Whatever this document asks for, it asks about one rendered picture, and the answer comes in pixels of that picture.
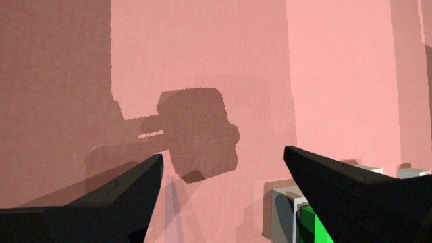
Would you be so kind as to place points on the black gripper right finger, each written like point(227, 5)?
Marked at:
point(356, 205)

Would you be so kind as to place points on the yellow button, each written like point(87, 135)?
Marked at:
point(378, 170)

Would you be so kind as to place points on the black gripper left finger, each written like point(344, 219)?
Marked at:
point(118, 212)

